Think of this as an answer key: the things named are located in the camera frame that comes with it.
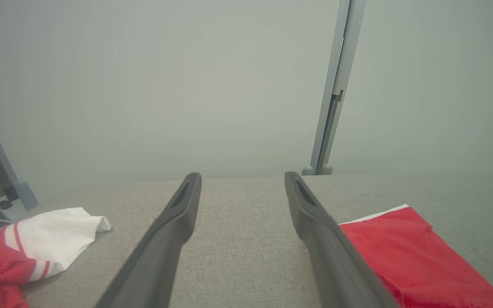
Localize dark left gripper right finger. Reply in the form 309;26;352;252
284;171;401;308

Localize red shorts with white trim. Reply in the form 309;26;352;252
339;204;493;308

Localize red jersey with white sleeves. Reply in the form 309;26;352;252
0;207;112;308

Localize grey partition post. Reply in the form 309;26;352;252
301;0;367;176
0;83;39;211

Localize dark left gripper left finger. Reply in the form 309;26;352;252
95;172;202;308

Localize black power plug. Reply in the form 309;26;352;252
2;185;20;210

